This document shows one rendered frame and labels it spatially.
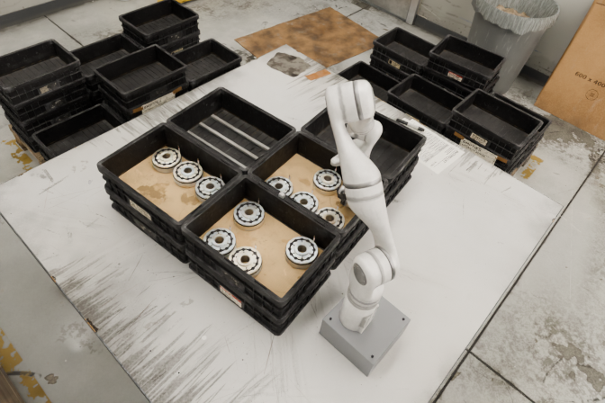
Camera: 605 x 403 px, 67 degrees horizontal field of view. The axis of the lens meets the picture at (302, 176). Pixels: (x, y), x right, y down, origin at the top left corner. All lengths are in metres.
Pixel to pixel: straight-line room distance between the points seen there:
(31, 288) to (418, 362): 1.83
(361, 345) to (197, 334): 0.49
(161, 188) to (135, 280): 0.32
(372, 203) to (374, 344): 0.49
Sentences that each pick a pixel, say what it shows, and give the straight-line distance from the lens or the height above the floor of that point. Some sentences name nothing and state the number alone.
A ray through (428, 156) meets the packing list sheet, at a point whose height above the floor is 0.70.
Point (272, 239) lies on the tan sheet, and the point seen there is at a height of 0.83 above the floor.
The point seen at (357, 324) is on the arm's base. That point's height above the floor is 0.84.
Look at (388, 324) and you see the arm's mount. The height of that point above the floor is 0.80.
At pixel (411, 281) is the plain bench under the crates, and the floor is 0.70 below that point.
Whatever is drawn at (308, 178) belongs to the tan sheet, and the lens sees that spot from 1.69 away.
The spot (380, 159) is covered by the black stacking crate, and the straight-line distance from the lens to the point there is 1.82.
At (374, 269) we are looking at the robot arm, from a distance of 1.14.
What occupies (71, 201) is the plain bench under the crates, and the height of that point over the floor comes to 0.70.
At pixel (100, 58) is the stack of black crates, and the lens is 3.20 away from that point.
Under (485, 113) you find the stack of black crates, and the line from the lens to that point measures 2.84.
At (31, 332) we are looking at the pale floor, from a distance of 2.48.
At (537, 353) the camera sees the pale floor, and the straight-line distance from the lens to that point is 2.59.
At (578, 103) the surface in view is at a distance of 3.96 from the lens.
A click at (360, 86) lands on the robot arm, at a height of 1.48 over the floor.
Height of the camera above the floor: 2.07
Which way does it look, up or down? 47 degrees down
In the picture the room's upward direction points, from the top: 7 degrees clockwise
